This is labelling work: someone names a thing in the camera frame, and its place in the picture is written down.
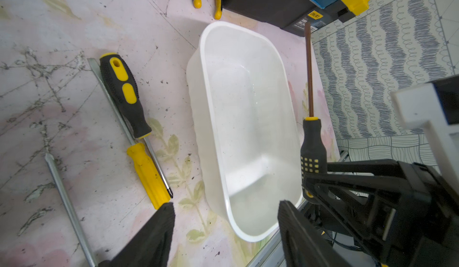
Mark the black yellow oval-grip screwdriver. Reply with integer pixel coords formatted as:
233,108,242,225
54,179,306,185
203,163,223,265
100,53,173,198

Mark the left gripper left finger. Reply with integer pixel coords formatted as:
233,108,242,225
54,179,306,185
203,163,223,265
99,203,175,267

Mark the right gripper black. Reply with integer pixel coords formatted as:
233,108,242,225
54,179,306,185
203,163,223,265
303,160,459,267

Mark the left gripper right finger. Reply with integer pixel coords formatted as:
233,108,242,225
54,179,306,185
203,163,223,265
277,201,350,267

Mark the black handle yellow-end screwdriver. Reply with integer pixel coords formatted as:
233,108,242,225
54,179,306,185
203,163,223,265
45,152,98,267

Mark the white plastic storage box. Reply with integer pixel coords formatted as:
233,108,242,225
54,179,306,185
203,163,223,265
186,22,302,242

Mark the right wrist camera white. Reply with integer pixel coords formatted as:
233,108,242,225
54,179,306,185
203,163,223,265
390,75,459,191

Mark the black yellow-dotted brown-shaft screwdriver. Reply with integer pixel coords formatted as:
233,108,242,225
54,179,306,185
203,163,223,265
301,22,327,204

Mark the yellow black toolbox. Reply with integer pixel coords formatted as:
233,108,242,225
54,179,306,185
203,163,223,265
222,0,371,37

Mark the yellow handle screwdriver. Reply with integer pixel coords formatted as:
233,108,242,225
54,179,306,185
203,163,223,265
88,58,171,209

